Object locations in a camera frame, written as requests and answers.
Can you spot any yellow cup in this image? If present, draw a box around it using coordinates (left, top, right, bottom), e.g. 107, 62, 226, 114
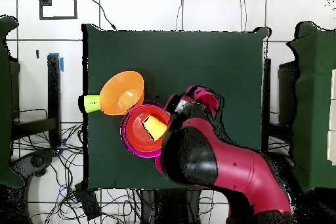
142, 115, 168, 141

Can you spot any black metal frame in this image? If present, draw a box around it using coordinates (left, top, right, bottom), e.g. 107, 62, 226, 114
10, 53, 62, 148
262, 58, 299, 154

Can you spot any large pink bowl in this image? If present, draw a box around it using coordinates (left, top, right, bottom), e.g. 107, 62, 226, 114
120, 101, 169, 158

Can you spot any black chair base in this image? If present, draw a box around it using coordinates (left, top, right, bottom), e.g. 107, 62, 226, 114
11, 148, 56, 183

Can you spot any red-pink cup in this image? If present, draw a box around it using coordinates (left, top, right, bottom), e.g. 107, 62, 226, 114
184, 85, 220, 118

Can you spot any small red-pink bowl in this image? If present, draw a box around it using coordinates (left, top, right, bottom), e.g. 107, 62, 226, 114
154, 155, 163, 173

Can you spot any tangle of cables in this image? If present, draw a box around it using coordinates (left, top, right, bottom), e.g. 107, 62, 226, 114
11, 108, 142, 224

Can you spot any dark green tablecloth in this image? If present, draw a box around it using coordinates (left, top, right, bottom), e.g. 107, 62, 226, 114
81, 23, 271, 191

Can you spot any thin grey cable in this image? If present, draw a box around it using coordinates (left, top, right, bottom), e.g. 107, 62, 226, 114
239, 0, 247, 32

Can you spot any red-orange bowl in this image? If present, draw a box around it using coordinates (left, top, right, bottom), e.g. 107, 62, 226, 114
125, 104, 171, 152

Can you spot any black floor box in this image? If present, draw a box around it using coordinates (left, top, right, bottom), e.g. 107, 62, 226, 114
73, 181, 102, 221

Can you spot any black cable with plug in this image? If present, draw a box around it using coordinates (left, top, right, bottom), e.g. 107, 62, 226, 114
87, 0, 117, 31

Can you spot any lime green cup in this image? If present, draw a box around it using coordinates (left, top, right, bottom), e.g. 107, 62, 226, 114
83, 94, 101, 114

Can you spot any green cloth side table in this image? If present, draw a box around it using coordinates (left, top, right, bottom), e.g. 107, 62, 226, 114
0, 14, 25, 189
287, 21, 336, 190

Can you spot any blue tape strip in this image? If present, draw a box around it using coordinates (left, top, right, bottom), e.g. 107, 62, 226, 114
49, 52, 64, 72

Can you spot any large orange bowl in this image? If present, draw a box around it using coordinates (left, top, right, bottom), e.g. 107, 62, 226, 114
98, 70, 145, 116

